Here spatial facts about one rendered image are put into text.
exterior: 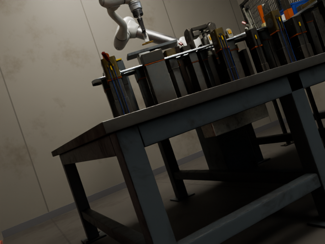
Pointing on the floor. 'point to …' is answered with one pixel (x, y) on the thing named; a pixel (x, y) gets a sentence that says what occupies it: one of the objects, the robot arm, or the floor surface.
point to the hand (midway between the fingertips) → (146, 37)
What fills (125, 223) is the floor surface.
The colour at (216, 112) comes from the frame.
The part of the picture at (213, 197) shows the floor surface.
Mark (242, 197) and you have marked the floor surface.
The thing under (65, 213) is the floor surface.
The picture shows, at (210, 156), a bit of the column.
